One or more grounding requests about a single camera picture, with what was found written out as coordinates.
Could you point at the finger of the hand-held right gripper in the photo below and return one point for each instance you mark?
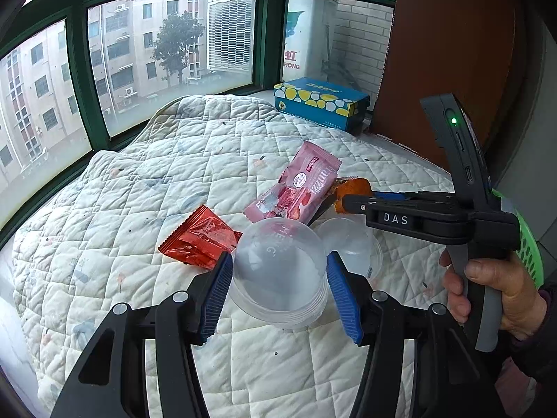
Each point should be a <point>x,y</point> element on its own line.
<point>391,195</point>
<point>354,204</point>

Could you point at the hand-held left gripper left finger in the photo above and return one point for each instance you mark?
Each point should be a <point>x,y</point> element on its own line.
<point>217,296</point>

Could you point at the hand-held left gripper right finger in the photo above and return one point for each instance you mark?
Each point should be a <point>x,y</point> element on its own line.
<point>343,296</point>

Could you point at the orange wrapper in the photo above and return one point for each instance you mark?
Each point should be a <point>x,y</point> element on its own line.
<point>352,187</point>

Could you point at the clear plastic cup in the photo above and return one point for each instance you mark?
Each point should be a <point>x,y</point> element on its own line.
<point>352,244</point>
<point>278,270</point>

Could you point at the pink snack wrapper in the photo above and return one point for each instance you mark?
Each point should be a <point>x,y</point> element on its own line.
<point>300,183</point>

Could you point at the red snack wrapper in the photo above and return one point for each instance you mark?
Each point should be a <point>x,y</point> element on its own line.
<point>200,237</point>

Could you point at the green plastic basket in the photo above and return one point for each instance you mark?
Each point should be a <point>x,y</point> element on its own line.
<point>528,244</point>

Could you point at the person's right forearm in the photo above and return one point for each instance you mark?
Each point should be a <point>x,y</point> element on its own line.
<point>539,348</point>

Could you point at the person's right hand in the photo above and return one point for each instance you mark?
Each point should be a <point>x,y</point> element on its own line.
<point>518,300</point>

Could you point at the blue tissue box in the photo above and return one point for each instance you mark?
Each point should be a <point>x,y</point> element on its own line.
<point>317,100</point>

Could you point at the white quilted blanket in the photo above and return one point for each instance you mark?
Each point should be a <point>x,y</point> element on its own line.
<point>152,174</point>

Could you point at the brown wooden cabinet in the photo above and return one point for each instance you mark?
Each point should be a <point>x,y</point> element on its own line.
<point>435,52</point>

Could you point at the white outdoor unit red letters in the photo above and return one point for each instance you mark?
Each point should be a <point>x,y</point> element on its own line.
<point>300,39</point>

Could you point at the white louvred outdoor unit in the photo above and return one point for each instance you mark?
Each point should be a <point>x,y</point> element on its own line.
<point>230,30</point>

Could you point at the tree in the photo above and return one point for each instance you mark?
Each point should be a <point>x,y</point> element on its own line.
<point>178,39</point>

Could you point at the apartment building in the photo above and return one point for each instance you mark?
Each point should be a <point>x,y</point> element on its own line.
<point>126,30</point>

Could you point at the green window frame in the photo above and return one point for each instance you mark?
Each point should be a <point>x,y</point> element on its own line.
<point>80,74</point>

